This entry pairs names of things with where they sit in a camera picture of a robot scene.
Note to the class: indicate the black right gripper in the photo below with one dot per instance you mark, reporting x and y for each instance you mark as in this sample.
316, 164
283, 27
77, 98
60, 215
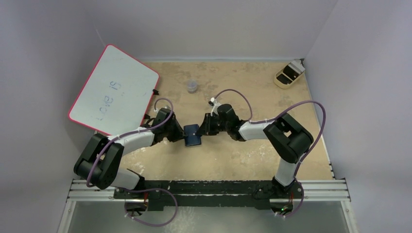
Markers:
208, 124

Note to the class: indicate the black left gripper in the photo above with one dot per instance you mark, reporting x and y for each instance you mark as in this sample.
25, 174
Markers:
179, 133

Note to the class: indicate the blue leather card holder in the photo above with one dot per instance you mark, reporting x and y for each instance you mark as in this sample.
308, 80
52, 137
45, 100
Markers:
192, 139

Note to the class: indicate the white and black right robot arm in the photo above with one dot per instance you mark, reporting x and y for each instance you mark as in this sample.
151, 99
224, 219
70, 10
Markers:
289, 138

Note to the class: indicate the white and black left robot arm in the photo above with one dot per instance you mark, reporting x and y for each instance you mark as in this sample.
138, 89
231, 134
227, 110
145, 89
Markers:
99, 162

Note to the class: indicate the beige oval card tray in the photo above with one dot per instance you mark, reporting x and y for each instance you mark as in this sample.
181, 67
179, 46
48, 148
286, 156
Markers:
283, 81

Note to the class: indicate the stack of credit cards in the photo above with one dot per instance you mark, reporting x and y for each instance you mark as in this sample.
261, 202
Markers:
294, 69

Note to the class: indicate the small clear plastic cup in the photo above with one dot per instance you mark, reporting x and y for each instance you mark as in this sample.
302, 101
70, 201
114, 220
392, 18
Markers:
192, 86

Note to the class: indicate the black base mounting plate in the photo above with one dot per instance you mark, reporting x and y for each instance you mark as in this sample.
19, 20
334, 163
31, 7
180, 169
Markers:
258, 194

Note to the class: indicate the pink framed whiteboard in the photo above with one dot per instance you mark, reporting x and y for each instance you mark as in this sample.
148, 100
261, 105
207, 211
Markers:
116, 95

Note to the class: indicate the aluminium extrusion rail frame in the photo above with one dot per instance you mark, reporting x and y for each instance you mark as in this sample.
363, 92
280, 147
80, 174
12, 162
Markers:
230, 150

